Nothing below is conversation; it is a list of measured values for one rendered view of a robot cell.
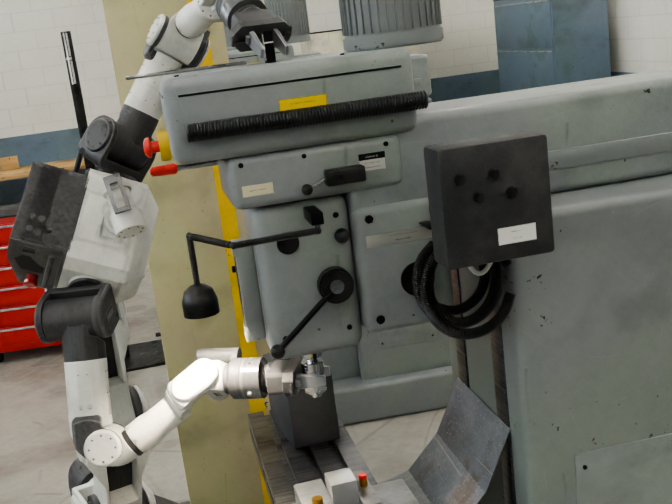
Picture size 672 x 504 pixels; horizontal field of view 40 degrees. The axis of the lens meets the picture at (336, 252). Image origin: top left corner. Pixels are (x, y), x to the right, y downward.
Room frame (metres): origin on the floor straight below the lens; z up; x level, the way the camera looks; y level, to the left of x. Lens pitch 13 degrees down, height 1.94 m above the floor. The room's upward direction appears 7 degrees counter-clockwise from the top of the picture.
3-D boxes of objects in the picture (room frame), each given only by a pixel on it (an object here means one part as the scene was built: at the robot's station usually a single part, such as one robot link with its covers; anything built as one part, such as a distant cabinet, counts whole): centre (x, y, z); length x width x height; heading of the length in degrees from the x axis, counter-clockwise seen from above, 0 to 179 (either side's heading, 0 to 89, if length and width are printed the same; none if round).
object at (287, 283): (1.86, 0.07, 1.47); 0.21 x 0.19 x 0.32; 11
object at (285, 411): (2.26, 0.14, 1.04); 0.22 x 0.12 x 0.20; 18
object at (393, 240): (1.90, -0.11, 1.47); 0.24 x 0.19 x 0.26; 11
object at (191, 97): (1.87, 0.06, 1.81); 0.47 x 0.26 x 0.16; 101
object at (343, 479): (1.69, 0.05, 1.05); 0.06 x 0.05 x 0.06; 12
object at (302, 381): (1.83, 0.09, 1.23); 0.06 x 0.02 x 0.03; 78
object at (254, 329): (1.84, 0.19, 1.45); 0.04 x 0.04 x 0.21; 11
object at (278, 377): (1.88, 0.17, 1.23); 0.13 x 0.12 x 0.10; 168
